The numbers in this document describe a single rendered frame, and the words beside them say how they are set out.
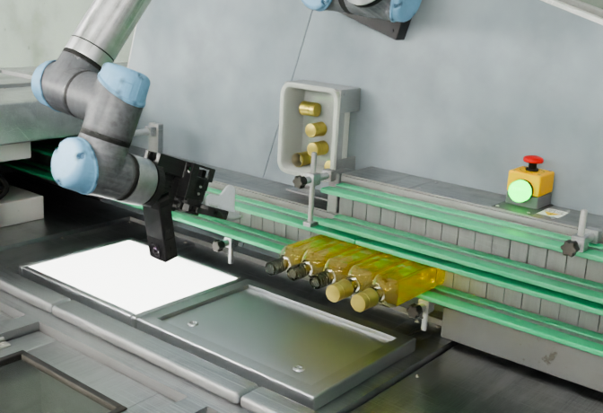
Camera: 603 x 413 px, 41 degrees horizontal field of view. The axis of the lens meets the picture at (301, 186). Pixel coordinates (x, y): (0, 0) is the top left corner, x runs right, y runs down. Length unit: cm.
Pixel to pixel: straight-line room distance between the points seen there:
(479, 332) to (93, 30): 97
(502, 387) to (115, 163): 86
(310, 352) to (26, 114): 108
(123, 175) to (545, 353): 90
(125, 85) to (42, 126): 114
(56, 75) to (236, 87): 96
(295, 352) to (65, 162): 64
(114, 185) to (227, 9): 108
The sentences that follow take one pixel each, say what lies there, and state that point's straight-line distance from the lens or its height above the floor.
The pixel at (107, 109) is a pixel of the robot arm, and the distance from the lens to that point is 118.
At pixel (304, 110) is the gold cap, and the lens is 197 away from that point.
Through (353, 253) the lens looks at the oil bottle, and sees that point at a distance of 168.
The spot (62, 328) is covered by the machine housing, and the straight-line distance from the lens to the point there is 176.
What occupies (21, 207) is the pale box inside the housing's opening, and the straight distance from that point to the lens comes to 246.
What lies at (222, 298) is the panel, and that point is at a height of 110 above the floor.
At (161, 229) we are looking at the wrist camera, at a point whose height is 150.
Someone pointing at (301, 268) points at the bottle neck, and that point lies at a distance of 162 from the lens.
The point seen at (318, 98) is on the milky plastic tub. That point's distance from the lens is 198.
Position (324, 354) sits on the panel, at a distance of 159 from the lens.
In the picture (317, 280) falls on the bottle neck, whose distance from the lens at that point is 161.
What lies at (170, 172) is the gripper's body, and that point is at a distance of 130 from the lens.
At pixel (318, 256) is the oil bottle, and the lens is 165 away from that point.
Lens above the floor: 233
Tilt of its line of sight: 50 degrees down
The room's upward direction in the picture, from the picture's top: 104 degrees counter-clockwise
